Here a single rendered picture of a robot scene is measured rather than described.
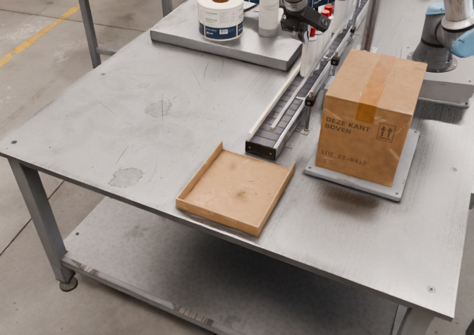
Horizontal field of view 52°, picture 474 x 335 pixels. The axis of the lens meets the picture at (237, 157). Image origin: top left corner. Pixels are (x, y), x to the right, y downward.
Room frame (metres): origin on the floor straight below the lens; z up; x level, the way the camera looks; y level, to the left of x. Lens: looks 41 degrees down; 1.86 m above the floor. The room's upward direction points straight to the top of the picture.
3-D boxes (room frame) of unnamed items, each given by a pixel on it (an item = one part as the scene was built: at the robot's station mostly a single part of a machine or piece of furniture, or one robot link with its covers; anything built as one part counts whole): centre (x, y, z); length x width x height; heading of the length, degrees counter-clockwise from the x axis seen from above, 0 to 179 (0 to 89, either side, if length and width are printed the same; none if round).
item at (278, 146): (1.96, -0.42, 0.85); 1.65 x 0.11 x 0.05; 155
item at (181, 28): (2.26, -0.07, 0.86); 0.80 x 0.67 x 0.05; 155
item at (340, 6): (2.02, -0.45, 0.98); 0.05 x 0.05 x 0.20
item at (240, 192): (1.06, 0.00, 0.85); 0.30 x 0.26 x 0.04; 155
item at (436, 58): (1.69, -0.76, 0.97); 0.15 x 0.15 x 0.10
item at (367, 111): (1.23, -0.42, 0.99); 0.30 x 0.24 x 0.27; 156
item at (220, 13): (2.03, 0.07, 0.95); 0.20 x 0.20 x 0.14
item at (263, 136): (1.96, -0.42, 0.86); 1.65 x 0.08 x 0.04; 155
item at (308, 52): (1.65, -0.27, 0.98); 0.05 x 0.05 x 0.20
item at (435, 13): (1.69, -0.76, 1.09); 0.13 x 0.12 x 0.14; 11
